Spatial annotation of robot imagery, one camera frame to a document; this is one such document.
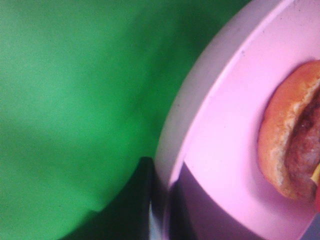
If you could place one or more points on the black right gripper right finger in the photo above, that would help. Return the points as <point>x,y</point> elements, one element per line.
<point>195,216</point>

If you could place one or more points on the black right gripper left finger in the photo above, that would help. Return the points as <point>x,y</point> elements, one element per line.
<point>126,217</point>

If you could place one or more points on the pink round plate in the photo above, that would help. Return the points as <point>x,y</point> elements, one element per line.
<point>213,123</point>

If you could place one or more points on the burger with sesame bun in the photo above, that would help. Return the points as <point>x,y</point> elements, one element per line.
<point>288,143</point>

